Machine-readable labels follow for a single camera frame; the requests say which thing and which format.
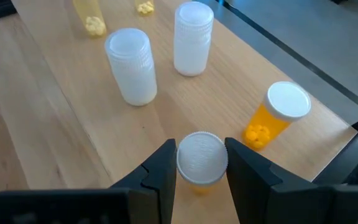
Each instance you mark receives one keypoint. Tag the orange pill bottle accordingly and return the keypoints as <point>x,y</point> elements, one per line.
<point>202,158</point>
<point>286,101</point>

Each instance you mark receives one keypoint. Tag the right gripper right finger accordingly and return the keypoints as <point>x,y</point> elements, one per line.
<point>259,193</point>

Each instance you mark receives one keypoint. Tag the wooden shelf with black legs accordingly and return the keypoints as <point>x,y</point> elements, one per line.
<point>216,102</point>

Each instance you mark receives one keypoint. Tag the white plastic bottle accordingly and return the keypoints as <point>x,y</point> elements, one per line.
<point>130,67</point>
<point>193,37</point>

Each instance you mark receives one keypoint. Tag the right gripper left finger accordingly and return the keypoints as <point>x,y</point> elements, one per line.
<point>151,193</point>

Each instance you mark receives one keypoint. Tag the pale yellow pill bottle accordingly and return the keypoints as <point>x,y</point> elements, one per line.
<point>145,7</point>
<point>90,18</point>

